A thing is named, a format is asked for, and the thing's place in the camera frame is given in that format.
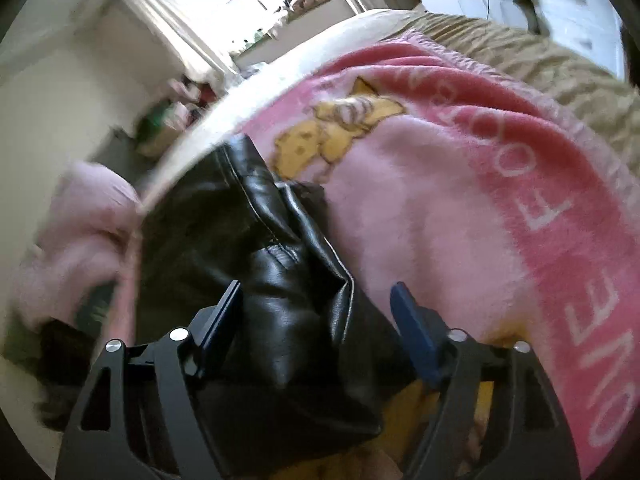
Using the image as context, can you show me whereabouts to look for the white curtain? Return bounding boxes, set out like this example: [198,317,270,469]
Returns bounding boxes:
[112,0,238,83]

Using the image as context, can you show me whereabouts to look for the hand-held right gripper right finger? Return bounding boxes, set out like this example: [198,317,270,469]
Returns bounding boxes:
[390,281,583,480]

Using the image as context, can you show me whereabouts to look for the white drawer cabinet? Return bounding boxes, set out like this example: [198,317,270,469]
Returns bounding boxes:
[520,0,628,83]

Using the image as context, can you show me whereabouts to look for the pink printed blanket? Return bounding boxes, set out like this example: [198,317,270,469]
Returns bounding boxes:
[235,27,640,480]

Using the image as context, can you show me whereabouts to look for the light pink fluffy garment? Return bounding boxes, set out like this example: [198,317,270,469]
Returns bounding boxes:
[10,160,146,356]

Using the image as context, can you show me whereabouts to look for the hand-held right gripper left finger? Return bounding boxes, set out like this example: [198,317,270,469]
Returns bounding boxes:
[59,280,245,480]

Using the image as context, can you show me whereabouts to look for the black leather garment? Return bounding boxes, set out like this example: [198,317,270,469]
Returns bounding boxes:
[132,135,426,478]

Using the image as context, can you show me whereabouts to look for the pile of floor clutter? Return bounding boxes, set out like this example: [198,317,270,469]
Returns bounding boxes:
[132,75,226,161]

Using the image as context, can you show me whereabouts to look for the beige knit blanket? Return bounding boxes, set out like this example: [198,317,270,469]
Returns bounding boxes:
[412,10,640,181]

